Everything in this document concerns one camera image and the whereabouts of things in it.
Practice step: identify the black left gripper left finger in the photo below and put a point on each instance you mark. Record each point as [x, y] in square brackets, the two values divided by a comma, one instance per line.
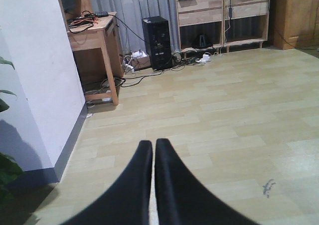
[126, 201]

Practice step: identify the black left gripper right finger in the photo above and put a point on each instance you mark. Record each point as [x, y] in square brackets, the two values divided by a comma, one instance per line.
[182, 199]

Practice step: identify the wooden side desk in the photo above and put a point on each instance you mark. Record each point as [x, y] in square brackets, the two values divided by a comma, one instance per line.
[96, 48]

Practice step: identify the white power strip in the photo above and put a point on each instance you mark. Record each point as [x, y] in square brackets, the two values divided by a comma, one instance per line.
[205, 58]

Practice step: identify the black triangular gripper part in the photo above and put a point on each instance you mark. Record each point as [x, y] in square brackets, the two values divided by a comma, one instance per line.
[201, 41]

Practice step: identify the black computer tower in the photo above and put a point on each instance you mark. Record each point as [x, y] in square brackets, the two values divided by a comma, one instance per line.
[157, 42]

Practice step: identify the left wooden shelf unit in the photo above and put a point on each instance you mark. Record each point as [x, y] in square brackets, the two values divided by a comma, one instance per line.
[200, 17]

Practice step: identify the wooden shelf unit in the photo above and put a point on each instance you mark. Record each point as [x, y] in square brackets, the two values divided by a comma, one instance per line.
[249, 22]
[200, 17]

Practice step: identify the black laptop power brick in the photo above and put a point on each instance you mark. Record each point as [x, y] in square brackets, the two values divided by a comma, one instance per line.
[230, 12]

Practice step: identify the right wooden shelf unit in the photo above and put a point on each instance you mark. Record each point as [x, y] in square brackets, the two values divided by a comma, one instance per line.
[249, 22]

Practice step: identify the wooden wardrobe cabinet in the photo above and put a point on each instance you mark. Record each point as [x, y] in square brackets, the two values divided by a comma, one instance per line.
[295, 23]

